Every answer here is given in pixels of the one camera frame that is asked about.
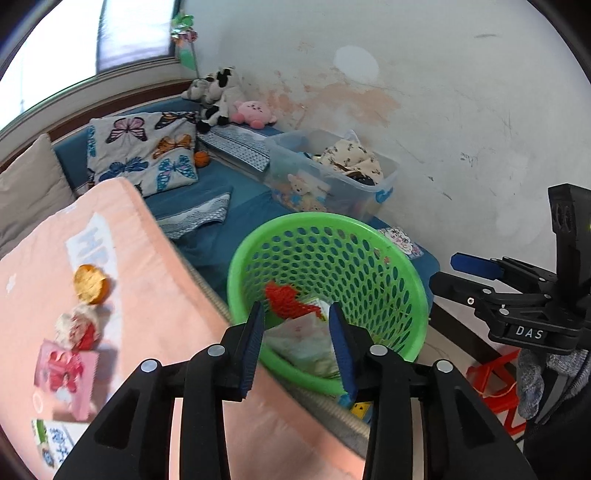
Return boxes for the yellow green drink pouch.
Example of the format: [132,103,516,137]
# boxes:
[304,297,334,320]

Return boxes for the blue white carton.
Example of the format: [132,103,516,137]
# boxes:
[31,417,89,468]

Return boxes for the red plastic stool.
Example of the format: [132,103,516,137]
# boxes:
[465,350,526,417]

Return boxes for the colourful pinwheel toy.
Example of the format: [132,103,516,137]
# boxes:
[170,13,202,78]

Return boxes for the orange round snack packet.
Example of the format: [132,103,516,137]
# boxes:
[73,264,112,305]

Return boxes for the grey white folded cloth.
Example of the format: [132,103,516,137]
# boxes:
[158,191,232,240]

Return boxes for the clear plastic storage box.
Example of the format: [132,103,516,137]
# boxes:
[264,128,400,225]

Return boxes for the person's dark clothing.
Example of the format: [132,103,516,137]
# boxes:
[521,369,591,480]

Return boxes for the red white wrapper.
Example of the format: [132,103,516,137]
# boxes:
[55,306,100,350]

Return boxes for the pink plush toy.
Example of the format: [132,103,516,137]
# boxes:
[230,100,278,129]

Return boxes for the large butterfly pillow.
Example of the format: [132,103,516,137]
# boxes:
[86,110,199,198]

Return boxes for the green plastic basket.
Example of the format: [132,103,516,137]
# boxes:
[226,213,428,397]

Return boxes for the pink white plastic bag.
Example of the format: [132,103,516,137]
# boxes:
[265,313,343,378]

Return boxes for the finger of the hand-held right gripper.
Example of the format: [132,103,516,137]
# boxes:
[429,272,500,319]
[450,252,557,289]

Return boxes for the printed cartoon card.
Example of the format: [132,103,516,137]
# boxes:
[378,226,424,260]

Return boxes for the cream patterned cloth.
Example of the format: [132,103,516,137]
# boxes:
[313,138,385,184]

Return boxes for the grey patterned cloth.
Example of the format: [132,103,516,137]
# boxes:
[200,125,274,173]

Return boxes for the pink flower blanket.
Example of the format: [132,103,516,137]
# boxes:
[0,177,370,480]

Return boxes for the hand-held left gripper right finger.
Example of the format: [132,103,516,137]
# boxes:
[328,302,529,480]

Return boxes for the pink red printed packet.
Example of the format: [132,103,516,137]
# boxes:
[34,339,100,422]

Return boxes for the teddy bear toy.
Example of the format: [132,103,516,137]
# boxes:
[285,172,325,212]

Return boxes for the window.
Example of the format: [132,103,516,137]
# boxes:
[0,0,182,131]

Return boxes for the red foam fruit net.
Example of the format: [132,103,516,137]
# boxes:
[264,282,320,320]

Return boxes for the beige cushion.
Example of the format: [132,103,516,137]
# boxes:
[0,133,78,260]

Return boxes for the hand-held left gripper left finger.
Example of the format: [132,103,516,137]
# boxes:
[53,301,267,480]

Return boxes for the cow plush toy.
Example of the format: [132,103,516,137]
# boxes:
[181,66,244,135]

